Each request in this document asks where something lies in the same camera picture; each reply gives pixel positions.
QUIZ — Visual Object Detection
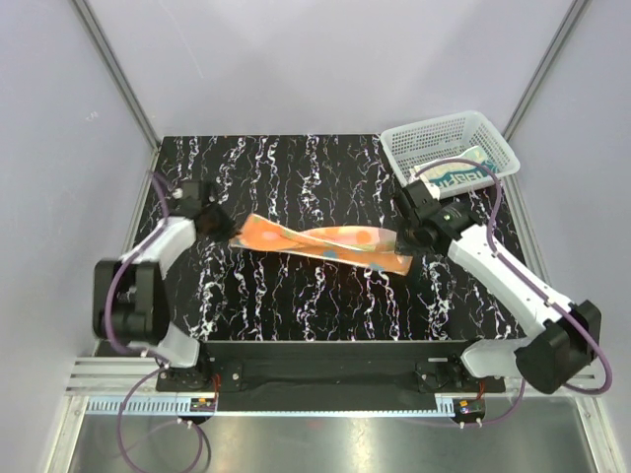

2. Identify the rabbit print towel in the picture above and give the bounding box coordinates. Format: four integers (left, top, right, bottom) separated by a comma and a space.
409, 146, 498, 199

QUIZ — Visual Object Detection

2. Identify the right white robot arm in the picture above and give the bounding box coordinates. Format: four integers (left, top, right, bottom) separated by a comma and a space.
393, 180, 601, 394

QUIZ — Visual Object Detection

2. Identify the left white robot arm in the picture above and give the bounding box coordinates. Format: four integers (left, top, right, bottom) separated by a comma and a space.
92, 175, 239, 390

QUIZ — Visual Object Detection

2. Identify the orange dotted checkered towel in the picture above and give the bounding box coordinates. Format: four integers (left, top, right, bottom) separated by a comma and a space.
230, 214, 413, 276

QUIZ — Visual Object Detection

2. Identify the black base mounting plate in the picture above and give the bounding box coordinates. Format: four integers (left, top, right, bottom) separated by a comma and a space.
157, 341, 505, 394

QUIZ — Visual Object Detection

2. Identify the white plastic mesh basket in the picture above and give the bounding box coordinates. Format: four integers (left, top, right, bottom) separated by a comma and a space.
380, 110, 521, 198

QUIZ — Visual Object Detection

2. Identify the aluminium frame rail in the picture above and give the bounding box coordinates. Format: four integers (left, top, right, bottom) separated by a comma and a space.
63, 356, 602, 420

